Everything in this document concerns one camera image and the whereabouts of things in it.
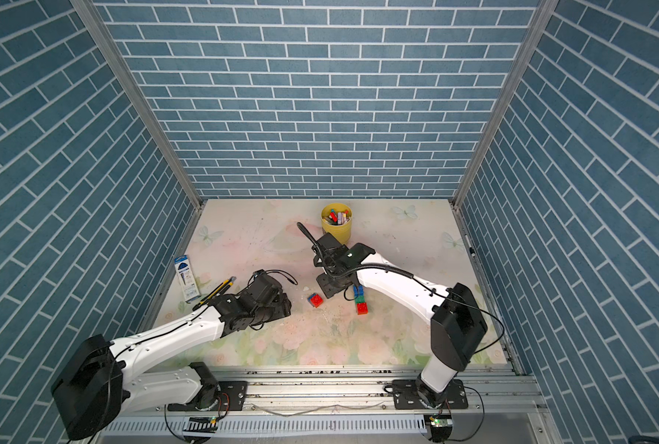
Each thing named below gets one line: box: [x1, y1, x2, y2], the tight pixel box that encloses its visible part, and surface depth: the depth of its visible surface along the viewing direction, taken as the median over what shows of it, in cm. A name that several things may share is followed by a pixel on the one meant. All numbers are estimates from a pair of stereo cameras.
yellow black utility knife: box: [192, 276, 237, 312], surface depth 95 cm
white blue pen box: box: [174, 254, 201, 302], surface depth 98 cm
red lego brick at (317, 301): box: [310, 293, 324, 309], surface depth 91 cm
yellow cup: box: [320, 202, 353, 246], surface depth 101 cm
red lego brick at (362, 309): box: [356, 302, 370, 316], surface depth 87 cm
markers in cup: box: [324, 208, 350, 226], surface depth 101 cm
